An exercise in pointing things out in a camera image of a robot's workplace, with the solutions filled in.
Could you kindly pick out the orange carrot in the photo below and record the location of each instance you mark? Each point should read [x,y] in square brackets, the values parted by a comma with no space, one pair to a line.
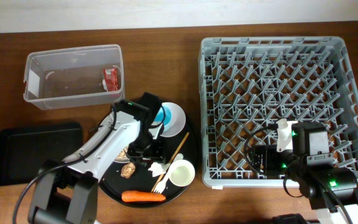
[138,196]

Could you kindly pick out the red snack wrapper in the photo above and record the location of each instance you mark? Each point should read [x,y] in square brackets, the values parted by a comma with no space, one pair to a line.
[110,79]

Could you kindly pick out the white tissue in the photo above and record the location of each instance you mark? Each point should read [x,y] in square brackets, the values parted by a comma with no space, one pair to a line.
[158,169]

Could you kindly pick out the white plastic fork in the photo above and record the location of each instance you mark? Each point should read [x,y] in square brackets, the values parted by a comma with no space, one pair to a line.
[163,183]

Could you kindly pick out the grey plate with rice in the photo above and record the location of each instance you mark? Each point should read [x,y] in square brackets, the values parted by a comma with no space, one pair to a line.
[122,156]

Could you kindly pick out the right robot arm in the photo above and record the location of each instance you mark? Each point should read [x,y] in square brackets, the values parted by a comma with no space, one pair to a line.
[302,155]

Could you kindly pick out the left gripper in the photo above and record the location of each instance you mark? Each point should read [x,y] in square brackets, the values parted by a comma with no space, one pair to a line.
[158,155]

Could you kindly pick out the clear plastic bin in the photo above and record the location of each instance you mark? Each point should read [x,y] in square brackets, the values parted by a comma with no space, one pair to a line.
[72,77]

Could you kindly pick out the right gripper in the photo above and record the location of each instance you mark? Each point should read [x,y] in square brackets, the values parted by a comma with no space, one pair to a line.
[270,151]

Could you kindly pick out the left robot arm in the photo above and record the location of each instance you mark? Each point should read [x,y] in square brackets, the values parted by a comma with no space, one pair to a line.
[67,191]

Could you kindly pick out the round black serving tray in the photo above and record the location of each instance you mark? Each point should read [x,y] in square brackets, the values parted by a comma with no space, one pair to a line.
[113,184]

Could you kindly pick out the pink shallow bowl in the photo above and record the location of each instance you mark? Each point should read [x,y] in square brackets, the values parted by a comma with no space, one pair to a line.
[178,120]

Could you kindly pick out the black rectangular tray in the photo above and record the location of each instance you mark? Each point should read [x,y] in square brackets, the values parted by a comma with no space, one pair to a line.
[24,150]

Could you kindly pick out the brown walnut shell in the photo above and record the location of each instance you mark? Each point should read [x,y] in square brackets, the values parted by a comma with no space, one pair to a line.
[127,170]

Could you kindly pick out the blue plastic cup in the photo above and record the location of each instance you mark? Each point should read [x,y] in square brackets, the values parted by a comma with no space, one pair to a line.
[164,116]

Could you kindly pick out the small white cup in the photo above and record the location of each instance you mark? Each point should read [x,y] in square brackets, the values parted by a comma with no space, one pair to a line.
[181,173]

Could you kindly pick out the grey dishwasher rack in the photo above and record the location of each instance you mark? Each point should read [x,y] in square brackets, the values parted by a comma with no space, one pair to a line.
[247,83]

